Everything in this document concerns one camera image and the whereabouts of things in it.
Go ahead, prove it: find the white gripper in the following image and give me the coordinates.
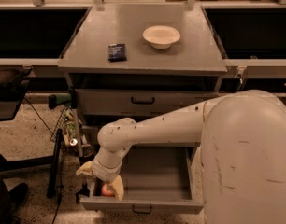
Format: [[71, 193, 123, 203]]
[[76, 159, 124, 201]]

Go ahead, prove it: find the red apple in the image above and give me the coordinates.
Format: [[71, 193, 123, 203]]
[[101, 184, 115, 197]]

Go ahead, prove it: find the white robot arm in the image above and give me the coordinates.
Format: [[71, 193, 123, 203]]
[[77, 90, 286, 224]]

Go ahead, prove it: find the grey bottom drawer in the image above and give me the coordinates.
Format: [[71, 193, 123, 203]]
[[80, 146, 203, 214]]

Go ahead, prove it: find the grey top drawer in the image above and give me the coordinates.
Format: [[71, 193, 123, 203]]
[[76, 89, 218, 117]]

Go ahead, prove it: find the grey drawer cabinet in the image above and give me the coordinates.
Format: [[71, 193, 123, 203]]
[[57, 3, 228, 151]]

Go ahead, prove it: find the black stand pole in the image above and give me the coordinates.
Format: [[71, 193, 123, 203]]
[[47, 129, 63, 199]]

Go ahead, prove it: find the black shoe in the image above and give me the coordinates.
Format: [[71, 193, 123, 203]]
[[9, 183, 29, 208]]

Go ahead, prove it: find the dark blue snack packet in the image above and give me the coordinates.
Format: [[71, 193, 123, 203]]
[[108, 44, 126, 62]]

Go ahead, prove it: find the white bowl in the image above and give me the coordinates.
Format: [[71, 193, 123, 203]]
[[143, 25, 181, 49]]

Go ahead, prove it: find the grabber stick with green handle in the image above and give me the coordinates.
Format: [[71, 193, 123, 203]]
[[47, 88, 85, 198]]

